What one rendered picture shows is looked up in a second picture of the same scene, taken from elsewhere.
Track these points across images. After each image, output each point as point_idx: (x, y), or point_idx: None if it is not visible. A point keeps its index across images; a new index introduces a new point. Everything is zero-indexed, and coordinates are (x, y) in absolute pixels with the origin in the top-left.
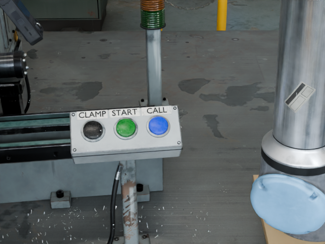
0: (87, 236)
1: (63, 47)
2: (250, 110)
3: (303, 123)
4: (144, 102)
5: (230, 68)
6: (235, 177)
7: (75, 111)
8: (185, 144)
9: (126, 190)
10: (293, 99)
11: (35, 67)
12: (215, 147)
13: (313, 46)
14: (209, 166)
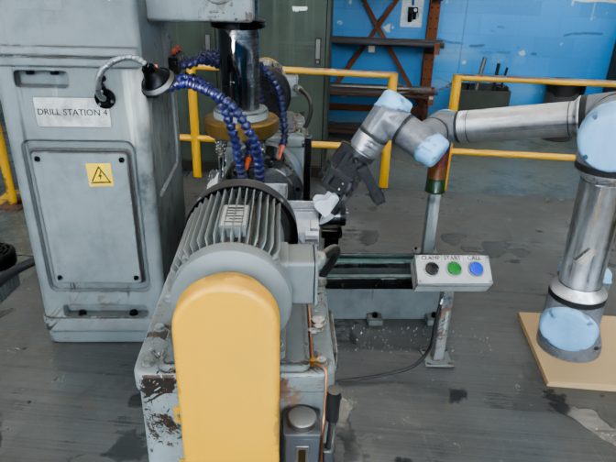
0: (401, 346)
1: None
2: (504, 261)
3: (586, 273)
4: (417, 249)
5: (481, 226)
6: (503, 313)
7: (382, 253)
8: None
9: (444, 313)
10: (580, 257)
11: None
12: None
13: (599, 224)
14: (480, 303)
